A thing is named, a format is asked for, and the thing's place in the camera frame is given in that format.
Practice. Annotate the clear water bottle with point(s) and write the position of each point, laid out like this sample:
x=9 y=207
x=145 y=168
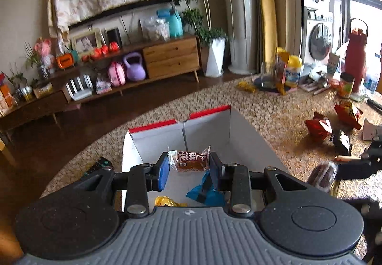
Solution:
x=371 y=83

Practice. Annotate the small yellow candy wrapper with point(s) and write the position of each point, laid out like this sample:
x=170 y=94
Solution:
x=246 y=87

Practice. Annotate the small brown twist snack packet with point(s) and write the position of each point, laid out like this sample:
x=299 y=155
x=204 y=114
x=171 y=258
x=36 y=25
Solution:
x=191 y=160

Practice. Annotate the red yellow snack bag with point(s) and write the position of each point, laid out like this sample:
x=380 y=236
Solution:
x=347 y=114

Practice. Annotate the wooden tv cabinet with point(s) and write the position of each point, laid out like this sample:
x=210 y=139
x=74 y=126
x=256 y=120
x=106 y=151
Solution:
x=35 y=107

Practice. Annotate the glass cup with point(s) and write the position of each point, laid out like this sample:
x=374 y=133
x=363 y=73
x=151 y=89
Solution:
x=268 y=75

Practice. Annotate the yellow curtain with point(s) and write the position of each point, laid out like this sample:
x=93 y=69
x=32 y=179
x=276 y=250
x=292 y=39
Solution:
x=268 y=14

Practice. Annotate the vase with green plant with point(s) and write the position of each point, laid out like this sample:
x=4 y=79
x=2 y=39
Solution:
x=41 y=69

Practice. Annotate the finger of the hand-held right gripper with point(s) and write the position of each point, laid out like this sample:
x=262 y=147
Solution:
x=373 y=151
x=361 y=170

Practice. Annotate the orange radio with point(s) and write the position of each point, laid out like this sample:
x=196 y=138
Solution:
x=66 y=61

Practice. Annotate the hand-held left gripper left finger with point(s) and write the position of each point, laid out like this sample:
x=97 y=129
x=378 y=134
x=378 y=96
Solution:
x=163 y=172

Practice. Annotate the teal bottle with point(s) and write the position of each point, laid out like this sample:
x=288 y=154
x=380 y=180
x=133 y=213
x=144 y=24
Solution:
x=176 y=23

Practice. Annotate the small pile of packets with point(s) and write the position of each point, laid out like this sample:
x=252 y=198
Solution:
x=103 y=84

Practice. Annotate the orange white box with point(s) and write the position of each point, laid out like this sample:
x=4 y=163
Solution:
x=7 y=95

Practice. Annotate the blue snack packet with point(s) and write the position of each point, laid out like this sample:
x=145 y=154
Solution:
x=206 y=197

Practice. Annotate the clear plastic container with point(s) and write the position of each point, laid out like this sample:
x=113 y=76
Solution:
x=155 y=31

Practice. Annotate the photo frame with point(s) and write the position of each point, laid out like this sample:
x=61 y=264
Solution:
x=86 y=42

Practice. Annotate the grey floor air conditioner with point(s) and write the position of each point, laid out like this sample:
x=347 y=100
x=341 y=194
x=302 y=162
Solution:
x=241 y=14

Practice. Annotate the gold patterned tablecloth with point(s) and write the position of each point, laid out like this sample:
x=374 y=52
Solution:
x=283 y=110

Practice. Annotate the yellow lid bottle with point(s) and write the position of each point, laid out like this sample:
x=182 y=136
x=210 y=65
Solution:
x=294 y=72

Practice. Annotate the black snack packet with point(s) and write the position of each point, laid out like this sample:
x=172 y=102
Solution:
x=341 y=142

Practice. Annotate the light wooden drawer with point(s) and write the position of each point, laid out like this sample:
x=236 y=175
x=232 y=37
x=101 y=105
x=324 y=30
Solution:
x=170 y=49
x=173 y=66

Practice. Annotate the purple kettlebell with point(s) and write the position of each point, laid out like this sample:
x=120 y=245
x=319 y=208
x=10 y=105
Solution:
x=135 y=69

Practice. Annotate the potted plant with white pot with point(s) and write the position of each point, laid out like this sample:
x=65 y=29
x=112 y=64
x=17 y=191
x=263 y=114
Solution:
x=215 y=57

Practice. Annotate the tall yellow snack pouch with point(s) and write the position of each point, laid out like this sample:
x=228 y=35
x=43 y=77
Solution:
x=282 y=74

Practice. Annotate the dark red foil snack bag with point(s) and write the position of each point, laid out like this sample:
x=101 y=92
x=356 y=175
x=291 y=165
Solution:
x=317 y=127

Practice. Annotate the red thermos bottle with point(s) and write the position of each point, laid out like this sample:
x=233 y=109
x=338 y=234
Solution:
x=356 y=56

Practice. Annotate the black television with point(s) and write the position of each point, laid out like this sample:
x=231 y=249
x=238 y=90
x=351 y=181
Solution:
x=119 y=11

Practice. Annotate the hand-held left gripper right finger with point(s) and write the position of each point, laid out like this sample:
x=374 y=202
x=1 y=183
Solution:
x=214 y=169

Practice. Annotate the pink toy case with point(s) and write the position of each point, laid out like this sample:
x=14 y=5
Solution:
x=117 y=75

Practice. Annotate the black green device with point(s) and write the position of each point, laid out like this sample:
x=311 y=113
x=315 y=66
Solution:
x=98 y=165

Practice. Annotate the orange jar with black lid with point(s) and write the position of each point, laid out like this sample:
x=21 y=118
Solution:
x=345 y=87

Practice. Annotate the black stick remote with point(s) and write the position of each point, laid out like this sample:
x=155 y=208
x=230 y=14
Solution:
x=375 y=104

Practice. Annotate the black round coaster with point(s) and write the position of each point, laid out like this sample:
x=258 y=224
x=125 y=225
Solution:
x=259 y=86

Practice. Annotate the white snack bag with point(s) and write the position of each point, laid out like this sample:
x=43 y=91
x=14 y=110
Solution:
x=373 y=130

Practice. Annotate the washing machine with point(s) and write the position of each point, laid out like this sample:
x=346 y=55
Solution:
x=317 y=38

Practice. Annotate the stack of books and papers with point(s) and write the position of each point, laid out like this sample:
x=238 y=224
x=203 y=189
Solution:
x=316 y=83

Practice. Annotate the yellow candy packet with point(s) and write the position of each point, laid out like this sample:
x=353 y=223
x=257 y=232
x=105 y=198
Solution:
x=165 y=201

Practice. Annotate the pink flower doll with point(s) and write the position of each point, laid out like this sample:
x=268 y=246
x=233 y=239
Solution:
x=44 y=51

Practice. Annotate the black cylinder speaker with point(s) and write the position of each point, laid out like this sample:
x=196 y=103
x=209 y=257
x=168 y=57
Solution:
x=114 y=38

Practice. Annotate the red cardboard box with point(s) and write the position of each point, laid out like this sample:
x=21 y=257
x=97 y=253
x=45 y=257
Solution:
x=241 y=130

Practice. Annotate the red round ornament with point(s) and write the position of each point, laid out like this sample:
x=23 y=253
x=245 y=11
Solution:
x=97 y=53
x=85 y=58
x=104 y=50
x=114 y=47

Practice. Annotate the small cardboard box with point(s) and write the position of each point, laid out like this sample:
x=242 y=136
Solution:
x=43 y=90

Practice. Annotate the white router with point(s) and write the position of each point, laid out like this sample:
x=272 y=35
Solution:
x=79 y=90

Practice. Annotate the green coaster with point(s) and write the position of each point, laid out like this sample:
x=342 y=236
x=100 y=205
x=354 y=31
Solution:
x=358 y=98

